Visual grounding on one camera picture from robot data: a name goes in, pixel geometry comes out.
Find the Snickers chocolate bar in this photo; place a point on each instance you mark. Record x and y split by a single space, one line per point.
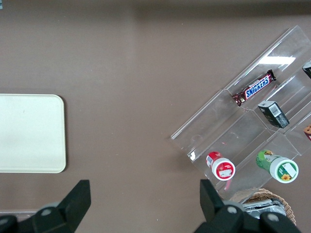
255 88

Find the green white-capped bottle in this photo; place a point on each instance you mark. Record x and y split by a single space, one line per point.
277 165

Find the red white-capped bottle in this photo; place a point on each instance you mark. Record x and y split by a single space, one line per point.
219 166

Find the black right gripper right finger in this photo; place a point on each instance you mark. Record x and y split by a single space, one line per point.
216 208

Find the woven wicker basket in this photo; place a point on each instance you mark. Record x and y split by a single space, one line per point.
279 196

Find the red brown snack packet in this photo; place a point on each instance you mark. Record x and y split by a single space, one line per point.
308 131

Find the silver foil wrapped sandwich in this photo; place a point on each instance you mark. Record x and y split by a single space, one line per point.
260 206

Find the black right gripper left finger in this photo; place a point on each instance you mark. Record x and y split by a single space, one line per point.
73 208

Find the cream plastic tray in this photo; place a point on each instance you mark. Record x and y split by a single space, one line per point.
29 133

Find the black box with white edge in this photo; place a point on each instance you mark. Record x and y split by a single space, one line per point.
308 69

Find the clear acrylic display shelf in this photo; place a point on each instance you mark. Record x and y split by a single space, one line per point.
245 126

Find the small black barcode box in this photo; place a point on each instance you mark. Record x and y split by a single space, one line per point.
274 114

